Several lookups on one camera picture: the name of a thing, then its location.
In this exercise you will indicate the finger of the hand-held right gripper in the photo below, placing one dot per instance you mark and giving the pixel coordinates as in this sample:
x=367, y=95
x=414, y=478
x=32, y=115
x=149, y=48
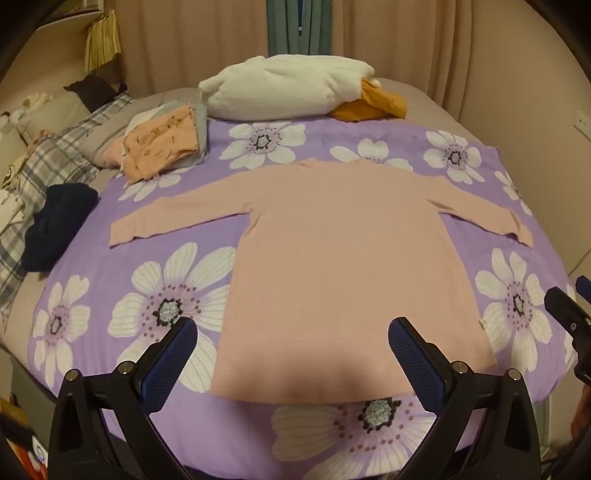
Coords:
x=565, y=311

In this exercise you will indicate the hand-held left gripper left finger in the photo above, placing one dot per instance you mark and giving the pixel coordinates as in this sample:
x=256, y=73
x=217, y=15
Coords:
x=171, y=360

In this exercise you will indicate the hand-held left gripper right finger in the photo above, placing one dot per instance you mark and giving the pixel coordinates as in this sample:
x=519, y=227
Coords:
x=413, y=360

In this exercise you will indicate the pink knit sweater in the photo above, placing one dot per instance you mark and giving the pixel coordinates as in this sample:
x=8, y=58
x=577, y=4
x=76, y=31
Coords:
x=332, y=258

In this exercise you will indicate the navy blue cloth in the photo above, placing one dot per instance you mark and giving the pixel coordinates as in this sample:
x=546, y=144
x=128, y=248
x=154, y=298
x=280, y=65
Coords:
x=57, y=221

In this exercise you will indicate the orange printed folded garment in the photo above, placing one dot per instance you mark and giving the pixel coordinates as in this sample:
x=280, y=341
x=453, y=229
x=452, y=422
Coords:
x=159, y=143

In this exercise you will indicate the grey plaid blanket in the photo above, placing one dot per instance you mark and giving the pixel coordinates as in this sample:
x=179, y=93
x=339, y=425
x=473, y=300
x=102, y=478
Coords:
x=55, y=152

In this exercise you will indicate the cartoon printed pillow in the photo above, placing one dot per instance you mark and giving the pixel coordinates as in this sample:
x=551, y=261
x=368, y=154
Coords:
x=9, y=180

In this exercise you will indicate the purple floral blanket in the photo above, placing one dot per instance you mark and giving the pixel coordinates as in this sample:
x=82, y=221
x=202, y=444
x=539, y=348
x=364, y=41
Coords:
x=318, y=134

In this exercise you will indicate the mustard yellow cloth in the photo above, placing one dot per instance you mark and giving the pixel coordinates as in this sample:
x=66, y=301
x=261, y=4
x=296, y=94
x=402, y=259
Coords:
x=374, y=106

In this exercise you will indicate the beige pillow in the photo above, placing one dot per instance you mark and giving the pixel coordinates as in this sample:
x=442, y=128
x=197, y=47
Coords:
x=53, y=110

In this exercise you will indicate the black cloth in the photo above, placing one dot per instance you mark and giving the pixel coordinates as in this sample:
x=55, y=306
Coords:
x=94, y=92

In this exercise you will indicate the white plush blanket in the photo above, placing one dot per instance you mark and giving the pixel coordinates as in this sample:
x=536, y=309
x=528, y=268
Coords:
x=277, y=87

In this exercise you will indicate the beige curtain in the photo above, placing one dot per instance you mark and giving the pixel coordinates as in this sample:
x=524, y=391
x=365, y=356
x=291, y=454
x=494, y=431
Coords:
x=438, y=41
x=194, y=41

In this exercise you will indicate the yellow striped cloth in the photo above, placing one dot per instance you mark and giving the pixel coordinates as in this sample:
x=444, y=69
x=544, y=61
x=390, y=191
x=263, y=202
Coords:
x=104, y=41

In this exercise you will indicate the teal curtain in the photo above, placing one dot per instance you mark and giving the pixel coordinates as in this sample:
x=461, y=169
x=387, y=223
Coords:
x=300, y=25

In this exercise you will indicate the white shelf unit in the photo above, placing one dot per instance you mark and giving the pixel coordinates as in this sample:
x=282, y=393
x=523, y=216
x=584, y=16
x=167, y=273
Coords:
x=69, y=14

